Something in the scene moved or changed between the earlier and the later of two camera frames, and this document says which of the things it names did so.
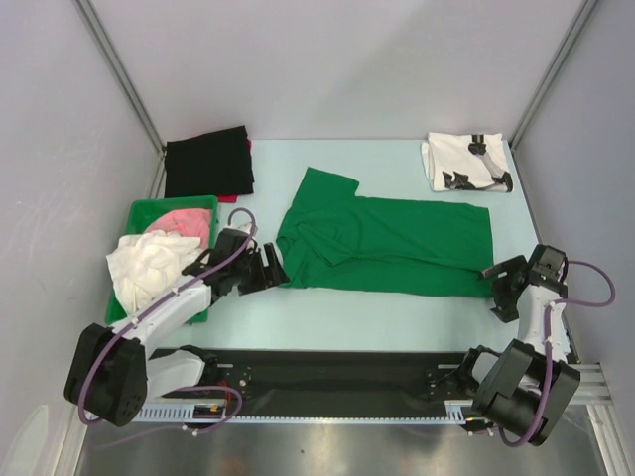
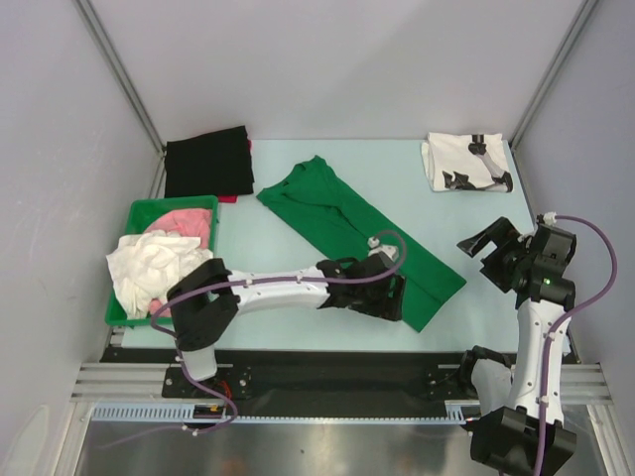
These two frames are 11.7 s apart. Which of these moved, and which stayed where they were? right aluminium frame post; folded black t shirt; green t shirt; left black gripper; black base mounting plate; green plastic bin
Moved: green t shirt; left black gripper
Stayed: folded black t shirt; black base mounting plate; right aluminium frame post; green plastic bin
